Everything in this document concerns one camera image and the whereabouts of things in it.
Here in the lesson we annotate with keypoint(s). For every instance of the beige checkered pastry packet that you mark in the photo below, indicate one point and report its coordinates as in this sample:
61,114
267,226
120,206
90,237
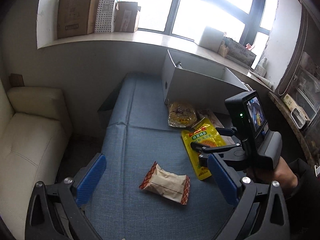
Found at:
166,184

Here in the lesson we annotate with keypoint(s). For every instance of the small open cardboard box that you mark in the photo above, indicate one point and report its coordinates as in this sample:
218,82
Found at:
127,17

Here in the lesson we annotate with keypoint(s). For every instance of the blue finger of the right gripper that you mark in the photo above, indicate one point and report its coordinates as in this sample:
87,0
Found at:
227,132
205,160

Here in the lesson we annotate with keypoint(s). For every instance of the white storage box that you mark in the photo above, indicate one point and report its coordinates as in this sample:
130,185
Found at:
198,81

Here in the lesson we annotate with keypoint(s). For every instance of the right hand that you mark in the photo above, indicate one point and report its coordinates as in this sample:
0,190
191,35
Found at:
282,174

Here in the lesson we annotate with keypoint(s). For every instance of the cream leather sofa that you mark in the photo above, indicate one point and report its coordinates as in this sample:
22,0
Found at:
35,128

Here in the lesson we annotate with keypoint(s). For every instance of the small woven basket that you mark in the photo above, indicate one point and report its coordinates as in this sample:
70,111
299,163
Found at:
223,49

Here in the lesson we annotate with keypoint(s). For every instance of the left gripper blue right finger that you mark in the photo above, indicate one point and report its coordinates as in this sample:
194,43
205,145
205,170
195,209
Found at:
226,178

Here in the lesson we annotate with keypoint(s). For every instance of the white foam box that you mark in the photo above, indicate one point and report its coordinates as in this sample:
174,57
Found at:
210,39

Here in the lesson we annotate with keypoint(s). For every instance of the white spray bottle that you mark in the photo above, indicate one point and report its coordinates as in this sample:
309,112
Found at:
260,68

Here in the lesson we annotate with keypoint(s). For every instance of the large brown cardboard box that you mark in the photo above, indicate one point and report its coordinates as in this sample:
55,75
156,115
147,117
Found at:
76,17

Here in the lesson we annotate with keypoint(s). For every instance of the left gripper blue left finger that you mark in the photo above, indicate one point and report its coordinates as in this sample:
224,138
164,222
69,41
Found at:
87,179

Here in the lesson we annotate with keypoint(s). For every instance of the blue table cloth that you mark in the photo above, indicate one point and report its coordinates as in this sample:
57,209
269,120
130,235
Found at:
137,136

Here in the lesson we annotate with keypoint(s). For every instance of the polka dot paper bag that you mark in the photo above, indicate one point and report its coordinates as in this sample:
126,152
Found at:
105,16

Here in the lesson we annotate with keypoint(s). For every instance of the printed landscape gift box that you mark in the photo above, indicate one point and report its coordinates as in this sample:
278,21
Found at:
239,53

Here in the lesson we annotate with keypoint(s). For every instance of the green white small box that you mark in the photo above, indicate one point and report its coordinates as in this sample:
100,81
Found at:
289,102

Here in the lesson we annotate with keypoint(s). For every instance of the white tube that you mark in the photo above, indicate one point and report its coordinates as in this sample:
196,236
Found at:
267,82

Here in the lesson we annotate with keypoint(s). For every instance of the clear plastic drawer unit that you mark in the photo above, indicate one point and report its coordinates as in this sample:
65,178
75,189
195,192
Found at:
306,86

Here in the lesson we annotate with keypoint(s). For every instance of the clear yellow noodle snack bag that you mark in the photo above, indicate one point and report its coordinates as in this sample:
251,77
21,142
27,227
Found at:
181,115

